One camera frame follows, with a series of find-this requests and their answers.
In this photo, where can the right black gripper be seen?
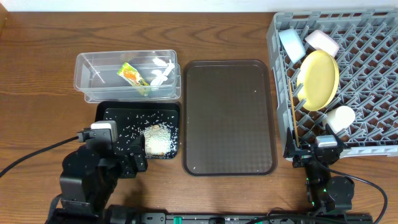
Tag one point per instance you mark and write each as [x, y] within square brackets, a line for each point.
[306, 154]

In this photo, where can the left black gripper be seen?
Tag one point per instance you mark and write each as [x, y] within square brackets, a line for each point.
[131, 160]

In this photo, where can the white cup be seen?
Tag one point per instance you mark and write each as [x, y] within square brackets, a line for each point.
[339, 118]

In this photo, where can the wooden chopstick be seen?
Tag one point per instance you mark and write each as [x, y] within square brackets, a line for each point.
[293, 113]

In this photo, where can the yellow plate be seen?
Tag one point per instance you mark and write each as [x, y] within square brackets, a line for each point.
[319, 76]

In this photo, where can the clear plastic wrapper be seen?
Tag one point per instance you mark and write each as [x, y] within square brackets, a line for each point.
[160, 76]

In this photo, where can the green orange snack wrapper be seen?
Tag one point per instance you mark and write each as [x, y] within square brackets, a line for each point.
[134, 78]

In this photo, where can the white pink bowl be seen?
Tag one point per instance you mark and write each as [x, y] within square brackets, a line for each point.
[320, 41]

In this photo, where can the light blue bowl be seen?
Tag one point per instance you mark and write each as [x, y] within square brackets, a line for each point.
[292, 44]

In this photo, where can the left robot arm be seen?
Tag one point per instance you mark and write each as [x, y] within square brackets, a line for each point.
[90, 175]

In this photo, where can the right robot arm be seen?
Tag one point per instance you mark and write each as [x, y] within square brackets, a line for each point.
[330, 196]

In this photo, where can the grey dishwasher rack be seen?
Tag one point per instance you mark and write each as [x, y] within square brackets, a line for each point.
[367, 61]

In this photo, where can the spilled rice pile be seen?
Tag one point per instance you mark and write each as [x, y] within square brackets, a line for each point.
[159, 128]

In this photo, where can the black tray bin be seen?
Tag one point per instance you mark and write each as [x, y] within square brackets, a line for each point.
[103, 106]

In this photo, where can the brown serving tray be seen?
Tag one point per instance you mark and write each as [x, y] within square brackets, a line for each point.
[228, 119]

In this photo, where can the clear plastic bin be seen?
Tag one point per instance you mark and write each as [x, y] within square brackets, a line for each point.
[96, 76]

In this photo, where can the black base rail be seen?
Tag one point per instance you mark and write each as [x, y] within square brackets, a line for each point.
[233, 219]

